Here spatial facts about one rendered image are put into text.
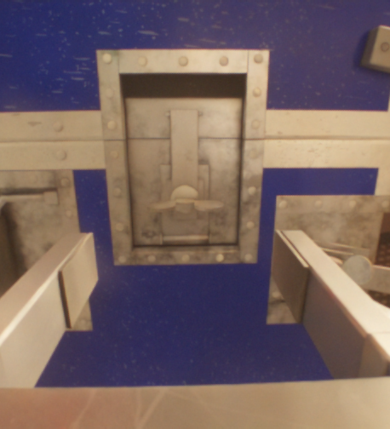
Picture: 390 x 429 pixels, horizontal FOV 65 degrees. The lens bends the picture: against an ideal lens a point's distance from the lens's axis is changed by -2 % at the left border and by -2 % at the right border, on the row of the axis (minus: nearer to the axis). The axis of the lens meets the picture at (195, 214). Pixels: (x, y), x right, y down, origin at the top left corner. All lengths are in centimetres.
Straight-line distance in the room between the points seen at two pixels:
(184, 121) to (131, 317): 19
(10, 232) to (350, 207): 30
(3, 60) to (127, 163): 12
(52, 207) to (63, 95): 10
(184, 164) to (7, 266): 18
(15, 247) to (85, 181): 10
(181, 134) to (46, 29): 12
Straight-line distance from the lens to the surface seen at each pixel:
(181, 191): 26
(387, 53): 28
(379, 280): 30
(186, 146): 26
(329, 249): 30
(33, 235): 32
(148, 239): 29
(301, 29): 27
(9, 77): 29
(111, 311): 31
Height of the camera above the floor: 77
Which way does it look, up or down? 2 degrees up
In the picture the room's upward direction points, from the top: 89 degrees clockwise
